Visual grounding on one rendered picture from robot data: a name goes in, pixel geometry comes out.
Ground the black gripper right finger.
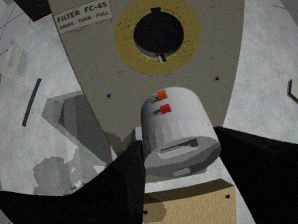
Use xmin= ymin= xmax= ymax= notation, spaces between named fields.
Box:
xmin=213 ymin=127 xmax=298 ymax=224

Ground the beige service panel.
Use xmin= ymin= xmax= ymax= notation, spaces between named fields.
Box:
xmin=48 ymin=0 xmax=245 ymax=156

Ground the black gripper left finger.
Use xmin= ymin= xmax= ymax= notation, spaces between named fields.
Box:
xmin=0 ymin=140 xmax=146 ymax=224

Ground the dark grey flat bar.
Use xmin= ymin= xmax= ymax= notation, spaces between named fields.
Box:
xmin=21 ymin=79 xmax=41 ymax=127

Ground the grey cylindrical cartridge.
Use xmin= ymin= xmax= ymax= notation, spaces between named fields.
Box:
xmin=140 ymin=87 xmax=222 ymax=179

